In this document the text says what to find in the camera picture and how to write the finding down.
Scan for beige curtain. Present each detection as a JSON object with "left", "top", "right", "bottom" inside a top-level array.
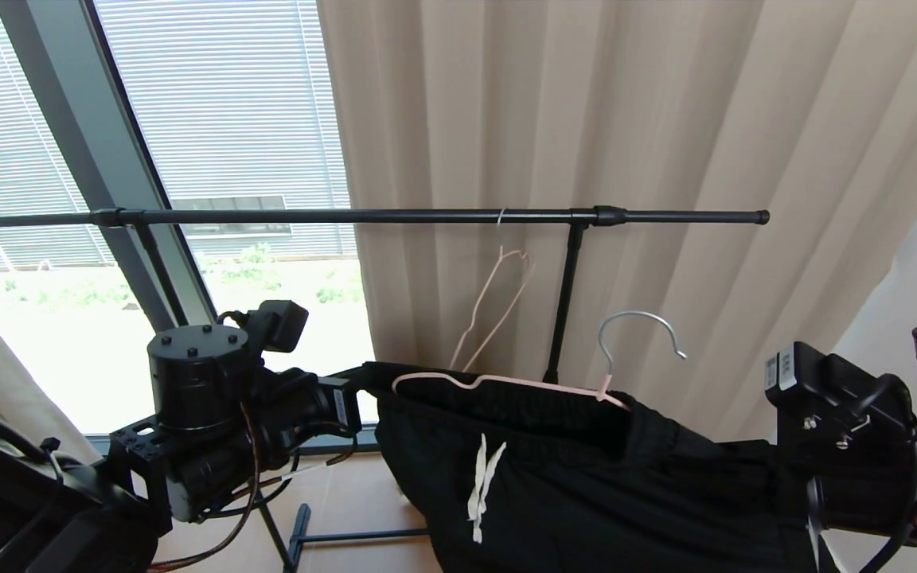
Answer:
[{"left": 317, "top": 0, "right": 917, "bottom": 446}]

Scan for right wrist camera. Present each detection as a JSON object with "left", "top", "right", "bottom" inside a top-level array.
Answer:
[{"left": 765, "top": 342, "right": 917, "bottom": 450}]

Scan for black clothes rack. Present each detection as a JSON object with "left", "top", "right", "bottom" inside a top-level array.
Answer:
[{"left": 0, "top": 205, "right": 771, "bottom": 573}]

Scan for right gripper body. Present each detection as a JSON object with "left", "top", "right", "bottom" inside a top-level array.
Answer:
[{"left": 781, "top": 444, "right": 917, "bottom": 532}]

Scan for window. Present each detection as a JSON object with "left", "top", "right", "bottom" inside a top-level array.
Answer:
[{"left": 0, "top": 0, "right": 380, "bottom": 456}]

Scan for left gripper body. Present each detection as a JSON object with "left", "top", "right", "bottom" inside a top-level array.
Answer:
[{"left": 298, "top": 372, "right": 365, "bottom": 436}]

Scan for black shorts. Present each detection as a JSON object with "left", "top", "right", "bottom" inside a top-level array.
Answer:
[{"left": 363, "top": 360, "right": 835, "bottom": 573}]

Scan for pink clothes hanger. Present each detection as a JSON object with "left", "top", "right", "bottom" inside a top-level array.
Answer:
[
  {"left": 391, "top": 310, "right": 689, "bottom": 412},
  {"left": 449, "top": 209, "right": 537, "bottom": 375}
]

